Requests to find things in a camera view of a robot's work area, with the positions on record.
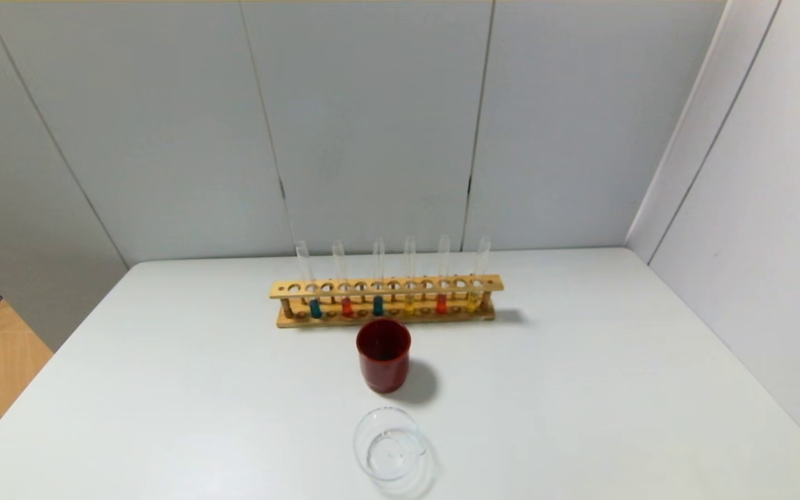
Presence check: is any red pigment test tube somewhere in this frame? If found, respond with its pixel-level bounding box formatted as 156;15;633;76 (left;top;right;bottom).
331;240;354;318
436;235;451;315

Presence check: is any yellow pigment test tube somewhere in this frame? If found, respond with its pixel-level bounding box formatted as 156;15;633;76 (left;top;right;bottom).
403;236;417;317
467;235;492;313

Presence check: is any wooden test tube rack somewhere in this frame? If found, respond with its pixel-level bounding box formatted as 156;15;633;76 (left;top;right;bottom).
269;274;505;328

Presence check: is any blue pigment test tube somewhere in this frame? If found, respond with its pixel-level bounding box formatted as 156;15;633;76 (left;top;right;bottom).
372;237;385;317

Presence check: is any teal pigment test tube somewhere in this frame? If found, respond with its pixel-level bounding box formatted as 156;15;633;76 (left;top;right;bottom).
295;240;323;319

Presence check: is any dark red plastic cup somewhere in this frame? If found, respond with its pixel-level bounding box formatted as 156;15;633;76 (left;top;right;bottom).
356;319;412;394

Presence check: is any clear glass petri dish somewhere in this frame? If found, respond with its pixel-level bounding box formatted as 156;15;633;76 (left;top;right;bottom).
353;407;428;483

